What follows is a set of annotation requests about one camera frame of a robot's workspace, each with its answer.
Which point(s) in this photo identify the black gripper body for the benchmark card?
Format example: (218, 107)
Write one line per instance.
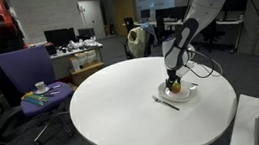
(173, 75)

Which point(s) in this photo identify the red green apple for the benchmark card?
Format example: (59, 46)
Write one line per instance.
(176, 88)

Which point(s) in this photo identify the white round plate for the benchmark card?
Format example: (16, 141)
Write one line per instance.
(186, 95)

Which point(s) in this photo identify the silver fork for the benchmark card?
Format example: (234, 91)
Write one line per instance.
(165, 103)

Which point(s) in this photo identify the black chair with jacket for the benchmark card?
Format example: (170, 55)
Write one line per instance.
(148, 48)

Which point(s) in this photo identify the beige jacket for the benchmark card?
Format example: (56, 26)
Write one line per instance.
(137, 43)

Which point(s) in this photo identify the blue garment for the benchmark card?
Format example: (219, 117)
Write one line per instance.
(151, 31)

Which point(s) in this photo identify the black office chair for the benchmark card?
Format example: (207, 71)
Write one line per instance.
(214, 36)

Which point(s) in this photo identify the distant white desk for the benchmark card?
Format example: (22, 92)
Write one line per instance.
(150, 23)

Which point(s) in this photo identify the distant black monitors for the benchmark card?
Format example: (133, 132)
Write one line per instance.
(169, 14)

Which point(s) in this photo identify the white robot platform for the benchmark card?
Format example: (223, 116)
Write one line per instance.
(247, 121)

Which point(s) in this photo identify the brown cardboard box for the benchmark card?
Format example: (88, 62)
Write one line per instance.
(87, 73)

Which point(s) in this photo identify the white cartons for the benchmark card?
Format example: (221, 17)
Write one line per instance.
(82, 60)

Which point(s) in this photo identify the small black monitor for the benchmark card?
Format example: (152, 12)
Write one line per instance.
(86, 33)

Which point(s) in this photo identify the white clutter pile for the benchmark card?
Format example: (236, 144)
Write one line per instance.
(80, 44)

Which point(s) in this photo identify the white office desk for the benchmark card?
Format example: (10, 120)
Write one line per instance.
(67, 62)

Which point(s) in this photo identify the small white packet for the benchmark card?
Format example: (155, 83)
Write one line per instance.
(54, 92)

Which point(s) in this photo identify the large black monitor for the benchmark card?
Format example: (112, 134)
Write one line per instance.
(60, 37)

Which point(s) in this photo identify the black desk device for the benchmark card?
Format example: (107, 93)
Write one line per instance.
(51, 48)

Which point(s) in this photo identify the white saucer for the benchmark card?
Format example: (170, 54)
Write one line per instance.
(42, 91)

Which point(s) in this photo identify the white cup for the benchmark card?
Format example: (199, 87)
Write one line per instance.
(40, 86)

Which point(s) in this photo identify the green teal strip bundle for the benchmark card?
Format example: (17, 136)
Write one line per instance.
(37, 100)

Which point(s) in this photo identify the purple office chair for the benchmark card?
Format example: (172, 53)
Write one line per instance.
(28, 67)

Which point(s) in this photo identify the yellow packet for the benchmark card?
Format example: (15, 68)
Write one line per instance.
(27, 95)

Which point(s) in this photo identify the white wrist mount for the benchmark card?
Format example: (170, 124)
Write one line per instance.
(187, 68)

